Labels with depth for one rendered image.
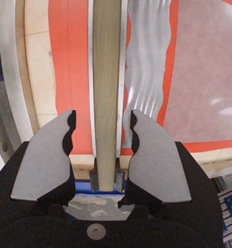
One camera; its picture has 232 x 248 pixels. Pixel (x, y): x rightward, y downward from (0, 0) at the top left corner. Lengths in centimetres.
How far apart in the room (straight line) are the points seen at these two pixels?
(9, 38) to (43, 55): 7
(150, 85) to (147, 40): 8
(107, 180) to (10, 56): 28
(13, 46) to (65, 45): 9
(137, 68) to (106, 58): 12
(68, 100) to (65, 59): 8
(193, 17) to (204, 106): 19
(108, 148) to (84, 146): 15
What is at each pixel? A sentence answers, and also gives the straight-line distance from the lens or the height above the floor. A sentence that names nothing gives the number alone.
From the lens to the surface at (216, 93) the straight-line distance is 38.
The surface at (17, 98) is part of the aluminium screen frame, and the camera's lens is 31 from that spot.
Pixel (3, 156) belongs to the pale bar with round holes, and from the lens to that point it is 36.
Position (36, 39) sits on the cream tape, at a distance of 31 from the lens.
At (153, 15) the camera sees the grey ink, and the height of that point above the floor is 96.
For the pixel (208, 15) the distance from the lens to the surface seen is 34.
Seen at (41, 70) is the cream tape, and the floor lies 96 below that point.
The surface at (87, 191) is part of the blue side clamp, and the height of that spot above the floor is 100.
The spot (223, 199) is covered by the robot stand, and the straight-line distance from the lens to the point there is 91.
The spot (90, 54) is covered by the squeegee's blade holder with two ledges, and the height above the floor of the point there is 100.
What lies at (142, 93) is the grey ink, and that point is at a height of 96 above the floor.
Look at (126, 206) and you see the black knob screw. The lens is 37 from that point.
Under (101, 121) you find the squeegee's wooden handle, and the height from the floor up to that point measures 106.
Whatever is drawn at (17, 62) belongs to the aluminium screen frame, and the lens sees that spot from 29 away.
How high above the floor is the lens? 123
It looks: 58 degrees down
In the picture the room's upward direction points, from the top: 176 degrees clockwise
